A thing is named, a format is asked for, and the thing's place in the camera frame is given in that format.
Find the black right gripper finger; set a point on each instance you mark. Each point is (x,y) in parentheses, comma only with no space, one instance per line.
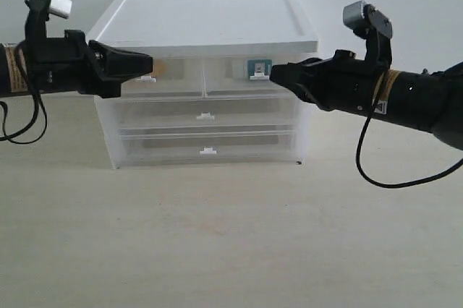
(297,78)

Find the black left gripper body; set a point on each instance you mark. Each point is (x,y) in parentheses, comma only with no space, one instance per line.
(71,64)

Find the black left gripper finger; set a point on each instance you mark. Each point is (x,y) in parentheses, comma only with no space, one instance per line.
(118,66)

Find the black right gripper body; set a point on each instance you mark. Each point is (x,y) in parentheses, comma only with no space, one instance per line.
(341,83)

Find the yellow cheese wedge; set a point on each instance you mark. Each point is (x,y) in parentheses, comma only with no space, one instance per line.
(160,68)

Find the small blue white card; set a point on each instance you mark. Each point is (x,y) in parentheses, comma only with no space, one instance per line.
(259,69)

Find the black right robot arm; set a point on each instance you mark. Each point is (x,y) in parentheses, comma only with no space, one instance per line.
(430,103)

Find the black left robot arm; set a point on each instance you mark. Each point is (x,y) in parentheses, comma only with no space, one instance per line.
(14,77)

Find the white plastic drawer cabinet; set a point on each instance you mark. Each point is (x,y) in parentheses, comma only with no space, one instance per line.
(201,29)

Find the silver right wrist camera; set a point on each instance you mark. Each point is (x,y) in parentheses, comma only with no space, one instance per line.
(374,27)

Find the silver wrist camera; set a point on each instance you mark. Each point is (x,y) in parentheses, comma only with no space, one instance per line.
(35,26)
(374,27)

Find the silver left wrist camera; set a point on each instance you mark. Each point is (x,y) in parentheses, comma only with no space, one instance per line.
(35,26)

